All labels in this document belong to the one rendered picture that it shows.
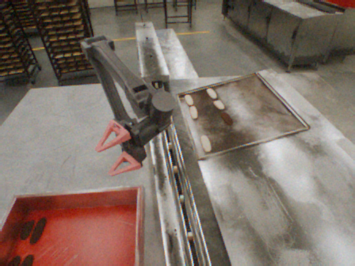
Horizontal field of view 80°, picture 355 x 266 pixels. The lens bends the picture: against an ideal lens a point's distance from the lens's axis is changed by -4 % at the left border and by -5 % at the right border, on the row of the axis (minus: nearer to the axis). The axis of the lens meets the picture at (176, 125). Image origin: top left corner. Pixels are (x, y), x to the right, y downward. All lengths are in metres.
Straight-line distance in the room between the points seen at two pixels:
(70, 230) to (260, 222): 0.65
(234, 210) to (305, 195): 0.24
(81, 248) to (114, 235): 0.11
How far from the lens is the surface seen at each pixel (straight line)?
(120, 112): 0.94
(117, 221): 0.89
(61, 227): 0.95
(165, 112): 0.51
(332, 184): 0.93
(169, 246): 0.78
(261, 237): 0.78
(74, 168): 1.10
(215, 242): 0.84
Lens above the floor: 1.60
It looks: 41 degrees down
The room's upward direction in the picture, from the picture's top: 2 degrees counter-clockwise
